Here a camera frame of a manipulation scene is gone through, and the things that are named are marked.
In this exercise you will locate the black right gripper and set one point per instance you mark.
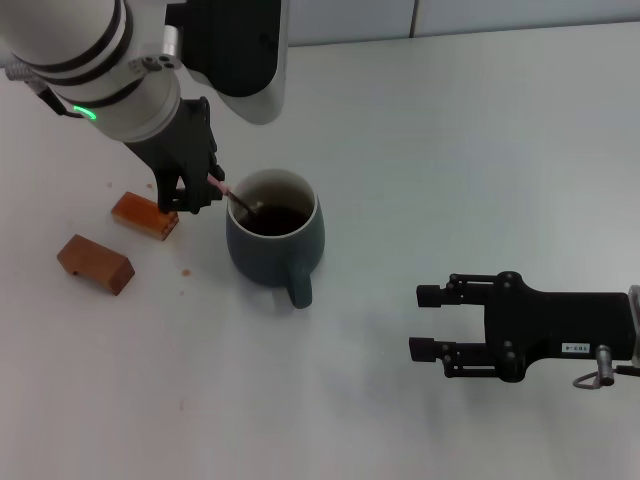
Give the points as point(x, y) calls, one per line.
point(555, 325)

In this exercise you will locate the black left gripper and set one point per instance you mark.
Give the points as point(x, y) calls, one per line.
point(185, 145)

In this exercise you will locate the grey ceramic coffee cup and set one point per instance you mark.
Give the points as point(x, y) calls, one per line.
point(265, 255)

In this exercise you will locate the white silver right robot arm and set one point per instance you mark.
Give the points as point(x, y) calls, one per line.
point(635, 325)

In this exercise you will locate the glossy grooved wooden block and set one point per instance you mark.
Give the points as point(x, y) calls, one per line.
point(135, 215)

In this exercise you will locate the matte notched wooden block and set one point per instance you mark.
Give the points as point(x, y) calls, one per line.
point(100, 265)

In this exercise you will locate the metal plug on left wrist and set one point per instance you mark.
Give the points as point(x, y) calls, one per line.
point(17, 70)

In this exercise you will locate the white black wrist camera box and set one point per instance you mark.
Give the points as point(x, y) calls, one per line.
point(235, 50)

